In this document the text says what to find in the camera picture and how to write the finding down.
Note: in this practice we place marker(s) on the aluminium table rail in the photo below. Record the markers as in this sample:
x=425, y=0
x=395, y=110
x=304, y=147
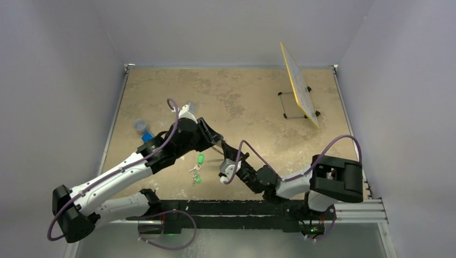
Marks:
x=71, y=248

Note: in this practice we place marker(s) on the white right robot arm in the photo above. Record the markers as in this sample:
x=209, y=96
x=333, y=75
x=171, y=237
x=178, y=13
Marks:
x=332, y=179

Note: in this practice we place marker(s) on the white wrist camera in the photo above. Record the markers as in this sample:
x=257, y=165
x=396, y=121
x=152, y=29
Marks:
x=227, y=170
x=188, y=112

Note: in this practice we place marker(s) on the green key tag with key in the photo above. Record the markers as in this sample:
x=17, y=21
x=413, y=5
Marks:
x=196, y=179

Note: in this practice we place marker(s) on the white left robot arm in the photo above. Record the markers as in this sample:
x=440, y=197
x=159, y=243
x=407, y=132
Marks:
x=79, y=210

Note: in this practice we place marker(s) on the yellow framed whiteboard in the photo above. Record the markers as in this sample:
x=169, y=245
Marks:
x=299, y=87

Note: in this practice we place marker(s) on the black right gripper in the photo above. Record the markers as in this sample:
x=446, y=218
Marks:
x=229, y=152

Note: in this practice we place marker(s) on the blue box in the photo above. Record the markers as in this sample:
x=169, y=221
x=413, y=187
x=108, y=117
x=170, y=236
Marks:
x=147, y=136

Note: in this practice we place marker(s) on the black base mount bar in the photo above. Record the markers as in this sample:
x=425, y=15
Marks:
x=292, y=216

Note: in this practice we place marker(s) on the clear jar of paperclips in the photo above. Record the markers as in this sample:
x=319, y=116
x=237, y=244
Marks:
x=141, y=126

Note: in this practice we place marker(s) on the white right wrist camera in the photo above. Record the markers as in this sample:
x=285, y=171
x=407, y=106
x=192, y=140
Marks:
x=227, y=170

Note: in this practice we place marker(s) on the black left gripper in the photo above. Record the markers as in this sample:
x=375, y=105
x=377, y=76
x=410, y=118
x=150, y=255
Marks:
x=214, y=136

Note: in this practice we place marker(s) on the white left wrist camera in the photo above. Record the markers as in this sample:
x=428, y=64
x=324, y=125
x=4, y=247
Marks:
x=188, y=112

